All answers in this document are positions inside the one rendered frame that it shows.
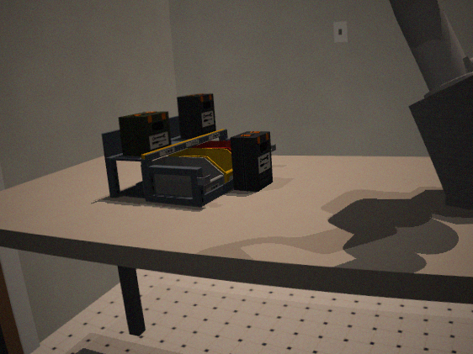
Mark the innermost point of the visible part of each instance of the red open bin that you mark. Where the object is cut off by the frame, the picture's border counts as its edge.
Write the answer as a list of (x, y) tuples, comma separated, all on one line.
[(214, 144)]

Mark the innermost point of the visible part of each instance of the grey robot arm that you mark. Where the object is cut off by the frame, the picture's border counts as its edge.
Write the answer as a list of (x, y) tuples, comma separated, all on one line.
[(432, 42)]

